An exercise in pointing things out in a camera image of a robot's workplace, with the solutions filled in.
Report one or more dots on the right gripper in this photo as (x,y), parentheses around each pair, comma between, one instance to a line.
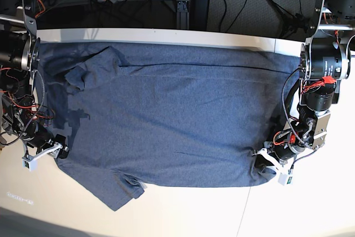
(37,136)

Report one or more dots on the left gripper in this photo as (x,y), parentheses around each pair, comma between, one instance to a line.
(285,147)

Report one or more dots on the blue grey T-shirt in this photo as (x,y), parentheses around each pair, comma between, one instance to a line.
(165,115)

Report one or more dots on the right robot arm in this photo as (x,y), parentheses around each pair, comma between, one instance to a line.
(22,116)

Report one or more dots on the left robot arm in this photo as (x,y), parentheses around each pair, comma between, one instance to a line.
(325,61)

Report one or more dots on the black tripod stand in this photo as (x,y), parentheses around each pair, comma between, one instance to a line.
(291,23)

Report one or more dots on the aluminium table leg profile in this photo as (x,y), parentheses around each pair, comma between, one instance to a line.
(183,14)

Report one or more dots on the black power adapter brick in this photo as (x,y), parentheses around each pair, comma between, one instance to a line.
(199,11)

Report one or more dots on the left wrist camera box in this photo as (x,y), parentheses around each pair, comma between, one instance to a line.
(285,179)

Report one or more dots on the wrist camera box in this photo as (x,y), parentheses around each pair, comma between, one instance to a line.
(30,163)
(285,179)

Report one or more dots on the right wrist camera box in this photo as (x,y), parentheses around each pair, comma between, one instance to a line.
(30,163)

